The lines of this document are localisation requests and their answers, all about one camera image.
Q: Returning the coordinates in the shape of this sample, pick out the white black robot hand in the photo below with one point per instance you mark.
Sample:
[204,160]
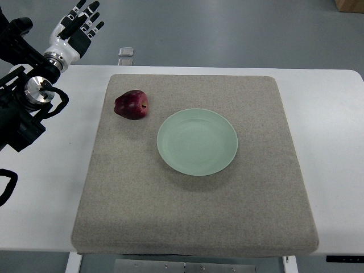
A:
[73,34]

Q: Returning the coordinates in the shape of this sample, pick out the red apple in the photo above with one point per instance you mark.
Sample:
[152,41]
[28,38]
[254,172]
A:
[132,105]

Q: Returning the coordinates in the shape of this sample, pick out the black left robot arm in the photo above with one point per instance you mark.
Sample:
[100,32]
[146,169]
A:
[28,95]

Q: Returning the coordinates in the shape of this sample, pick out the lower metal floor plate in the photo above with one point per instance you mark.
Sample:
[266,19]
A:
[125,62]

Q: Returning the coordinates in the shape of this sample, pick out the metal floor plate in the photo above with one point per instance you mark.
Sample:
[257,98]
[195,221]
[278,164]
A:
[125,62]
[126,51]

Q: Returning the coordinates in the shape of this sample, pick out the upper metal floor plate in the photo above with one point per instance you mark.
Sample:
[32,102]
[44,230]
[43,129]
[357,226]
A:
[126,51]

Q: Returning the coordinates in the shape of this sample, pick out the pale green plate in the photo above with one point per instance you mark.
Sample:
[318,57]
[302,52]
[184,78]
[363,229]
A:
[197,142]

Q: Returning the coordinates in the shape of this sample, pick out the beige fabric cushion mat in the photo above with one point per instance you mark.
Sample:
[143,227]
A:
[134,203]

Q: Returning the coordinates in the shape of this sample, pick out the cardboard box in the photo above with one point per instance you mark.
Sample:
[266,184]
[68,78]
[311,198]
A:
[350,6]

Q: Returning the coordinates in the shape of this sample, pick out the black table control panel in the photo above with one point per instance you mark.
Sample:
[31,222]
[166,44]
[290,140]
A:
[344,259]

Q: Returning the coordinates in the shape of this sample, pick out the white table leg frame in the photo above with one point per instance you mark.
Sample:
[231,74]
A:
[73,263]

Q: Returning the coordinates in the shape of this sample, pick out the grey metal base plate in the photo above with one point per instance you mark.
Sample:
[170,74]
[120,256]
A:
[128,265]

